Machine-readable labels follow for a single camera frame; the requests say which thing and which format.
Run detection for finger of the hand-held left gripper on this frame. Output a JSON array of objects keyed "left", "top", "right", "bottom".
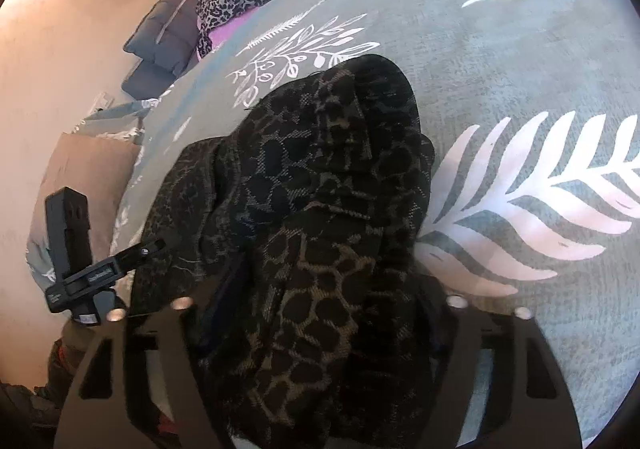
[{"left": 107, "top": 238, "right": 169, "bottom": 276}]

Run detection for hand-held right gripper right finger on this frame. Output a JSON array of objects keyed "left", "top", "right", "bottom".
[{"left": 424, "top": 279, "right": 584, "bottom": 449}]

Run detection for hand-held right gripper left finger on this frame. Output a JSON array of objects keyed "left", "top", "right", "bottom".
[{"left": 52, "top": 274, "right": 242, "bottom": 449}]

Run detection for dark animal print pants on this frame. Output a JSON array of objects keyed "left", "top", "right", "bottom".
[{"left": 127, "top": 54, "right": 437, "bottom": 449}]

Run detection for grey-blue quilted duvet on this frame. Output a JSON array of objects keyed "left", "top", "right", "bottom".
[{"left": 122, "top": 0, "right": 222, "bottom": 98}]

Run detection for teal leaf print blanket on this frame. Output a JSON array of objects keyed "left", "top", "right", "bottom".
[{"left": 27, "top": 0, "right": 640, "bottom": 446}]

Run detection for white wall socket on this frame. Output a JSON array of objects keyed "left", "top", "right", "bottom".
[{"left": 87, "top": 92, "right": 117, "bottom": 118}]

